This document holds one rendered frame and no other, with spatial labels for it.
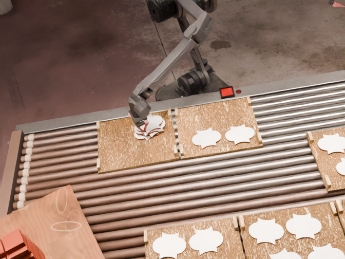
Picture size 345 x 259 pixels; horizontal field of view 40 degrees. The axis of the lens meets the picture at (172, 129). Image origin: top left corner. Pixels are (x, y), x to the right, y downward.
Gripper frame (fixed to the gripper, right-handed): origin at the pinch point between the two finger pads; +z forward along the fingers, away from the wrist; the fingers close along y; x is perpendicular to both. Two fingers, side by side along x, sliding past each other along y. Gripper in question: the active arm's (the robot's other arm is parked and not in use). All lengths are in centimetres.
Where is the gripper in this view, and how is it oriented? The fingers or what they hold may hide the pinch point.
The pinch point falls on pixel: (140, 126)
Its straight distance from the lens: 246.3
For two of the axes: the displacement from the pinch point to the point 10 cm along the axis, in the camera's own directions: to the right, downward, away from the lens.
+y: 4.4, 6.1, -6.6
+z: 1.3, 6.8, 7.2
